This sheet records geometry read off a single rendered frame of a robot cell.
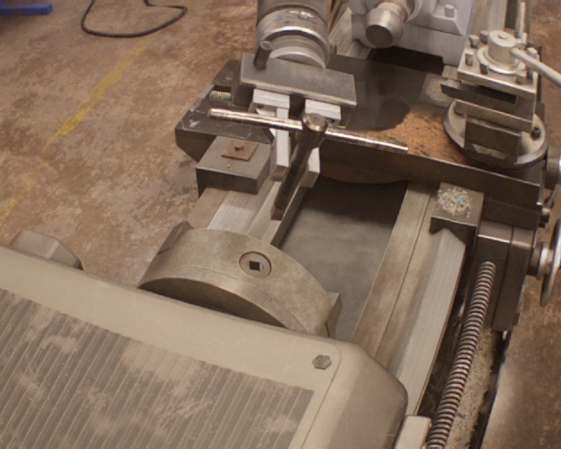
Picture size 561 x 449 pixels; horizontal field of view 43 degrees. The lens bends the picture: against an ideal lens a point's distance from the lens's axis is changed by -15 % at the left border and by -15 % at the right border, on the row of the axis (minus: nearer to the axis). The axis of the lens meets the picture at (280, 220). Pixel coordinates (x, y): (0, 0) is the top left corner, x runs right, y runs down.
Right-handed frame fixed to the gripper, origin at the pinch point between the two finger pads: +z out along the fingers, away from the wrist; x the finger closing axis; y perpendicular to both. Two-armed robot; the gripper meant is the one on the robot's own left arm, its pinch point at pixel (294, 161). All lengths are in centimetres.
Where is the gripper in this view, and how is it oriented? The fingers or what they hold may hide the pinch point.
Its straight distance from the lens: 83.8
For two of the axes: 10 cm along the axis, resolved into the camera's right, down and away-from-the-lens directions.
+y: 2.7, -5.9, -7.6
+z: 0.0, 7.9, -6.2
